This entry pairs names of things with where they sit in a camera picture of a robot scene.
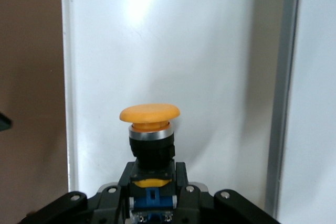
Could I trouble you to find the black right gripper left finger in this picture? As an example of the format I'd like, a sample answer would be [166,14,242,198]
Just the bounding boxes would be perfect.
[18,161,138,224]

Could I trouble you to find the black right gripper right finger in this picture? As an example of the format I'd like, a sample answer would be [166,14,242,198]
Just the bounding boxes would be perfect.
[174,161,282,224]

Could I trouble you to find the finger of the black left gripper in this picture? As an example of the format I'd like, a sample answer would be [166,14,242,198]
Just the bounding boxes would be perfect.
[0,110,13,132]

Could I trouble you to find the yellow mushroom push button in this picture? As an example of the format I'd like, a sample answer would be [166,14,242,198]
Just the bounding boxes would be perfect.
[119,104,182,224]

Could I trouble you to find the brown table cover sheet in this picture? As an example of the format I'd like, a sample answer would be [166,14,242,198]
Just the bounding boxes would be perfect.
[0,0,69,224]

